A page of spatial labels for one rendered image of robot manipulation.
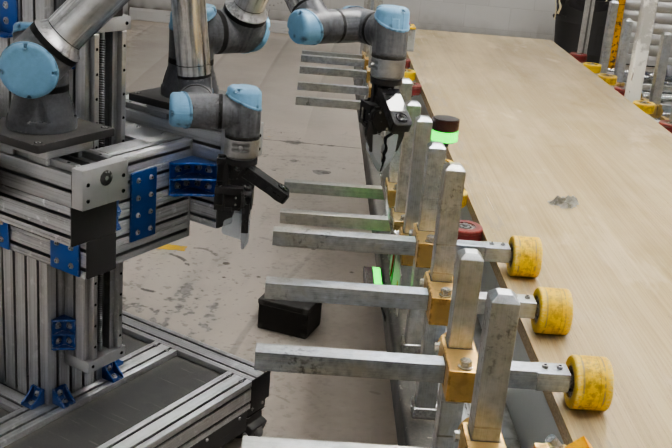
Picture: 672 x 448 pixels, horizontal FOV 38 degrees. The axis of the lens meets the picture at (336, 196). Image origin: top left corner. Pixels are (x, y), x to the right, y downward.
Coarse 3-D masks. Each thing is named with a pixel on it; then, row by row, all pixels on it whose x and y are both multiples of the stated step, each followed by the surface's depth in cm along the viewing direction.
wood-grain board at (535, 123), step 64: (448, 64) 408; (512, 64) 420; (576, 64) 434; (512, 128) 311; (576, 128) 318; (640, 128) 326; (512, 192) 247; (576, 192) 252; (640, 192) 256; (576, 256) 208; (640, 256) 211; (576, 320) 177; (640, 320) 179; (640, 384) 156
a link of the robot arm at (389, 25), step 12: (384, 12) 209; (396, 12) 209; (408, 12) 211; (372, 24) 213; (384, 24) 210; (396, 24) 209; (408, 24) 212; (372, 36) 213; (384, 36) 210; (396, 36) 210; (372, 48) 214; (384, 48) 211; (396, 48) 211; (396, 60) 212
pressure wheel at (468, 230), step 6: (462, 222) 221; (468, 222) 221; (474, 222) 221; (462, 228) 218; (468, 228) 218; (474, 228) 217; (480, 228) 218; (462, 234) 215; (468, 234) 215; (474, 234) 215; (480, 234) 217; (474, 240) 216; (480, 240) 218
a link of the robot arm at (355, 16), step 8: (344, 8) 222; (352, 8) 218; (360, 8) 219; (352, 16) 215; (360, 16) 216; (368, 16) 215; (352, 24) 215; (360, 24) 216; (352, 32) 215; (360, 32) 216; (344, 40) 216; (352, 40) 217; (360, 40) 218
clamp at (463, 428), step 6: (468, 420) 129; (462, 426) 127; (456, 432) 128; (462, 432) 126; (468, 432) 125; (456, 438) 128; (462, 438) 126; (468, 438) 124; (462, 444) 126; (468, 444) 122; (474, 444) 123; (480, 444) 123; (486, 444) 123; (492, 444) 123; (498, 444) 123; (504, 444) 123
